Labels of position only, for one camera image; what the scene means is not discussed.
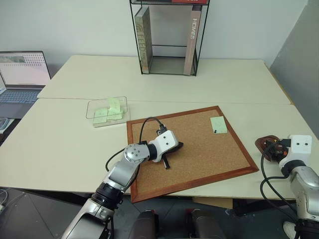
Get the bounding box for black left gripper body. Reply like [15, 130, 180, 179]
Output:
[162, 140, 182, 158]

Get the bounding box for white rounded object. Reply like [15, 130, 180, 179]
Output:
[282, 220, 298, 239]

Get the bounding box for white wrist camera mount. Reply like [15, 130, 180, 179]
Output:
[149, 129, 179, 164]
[278, 134, 313, 168]

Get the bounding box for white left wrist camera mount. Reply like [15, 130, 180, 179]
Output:
[149, 129, 179, 164]

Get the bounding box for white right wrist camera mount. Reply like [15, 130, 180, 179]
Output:
[278, 134, 313, 168]

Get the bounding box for white cable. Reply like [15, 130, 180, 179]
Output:
[0, 188, 8, 213]

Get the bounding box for dark floor case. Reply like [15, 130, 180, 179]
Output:
[0, 188, 87, 239]

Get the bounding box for olive FEED book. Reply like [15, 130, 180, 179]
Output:
[134, 5, 154, 74]

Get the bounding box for dark rounded shape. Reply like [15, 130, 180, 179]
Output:
[127, 209, 160, 239]
[185, 208, 227, 239]

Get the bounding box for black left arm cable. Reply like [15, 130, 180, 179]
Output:
[105, 117, 167, 172]

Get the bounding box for brown cardboard piece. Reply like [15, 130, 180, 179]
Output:
[193, 197, 234, 209]

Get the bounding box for beige HOMES book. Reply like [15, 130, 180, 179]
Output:
[183, 5, 203, 76]

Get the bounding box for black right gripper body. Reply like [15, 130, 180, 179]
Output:
[272, 138, 292, 157]

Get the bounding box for grey laptop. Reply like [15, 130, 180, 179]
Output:
[0, 51, 52, 120]

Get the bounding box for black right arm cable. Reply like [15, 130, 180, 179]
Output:
[260, 145, 301, 224]

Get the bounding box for small brown bowl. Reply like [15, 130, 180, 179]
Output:
[254, 134, 285, 163]

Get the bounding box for wood framed cork board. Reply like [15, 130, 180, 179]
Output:
[126, 106, 259, 204]

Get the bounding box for black wire shelf rack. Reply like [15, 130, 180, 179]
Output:
[129, 0, 210, 76]

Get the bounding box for grey flat object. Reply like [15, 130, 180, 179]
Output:
[0, 118, 15, 134]

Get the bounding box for grey partition panel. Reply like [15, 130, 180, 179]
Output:
[270, 14, 319, 140]

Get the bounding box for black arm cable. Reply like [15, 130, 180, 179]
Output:
[260, 145, 301, 224]
[105, 117, 167, 172]

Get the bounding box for clear plastic box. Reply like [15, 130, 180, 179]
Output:
[86, 95, 131, 128]

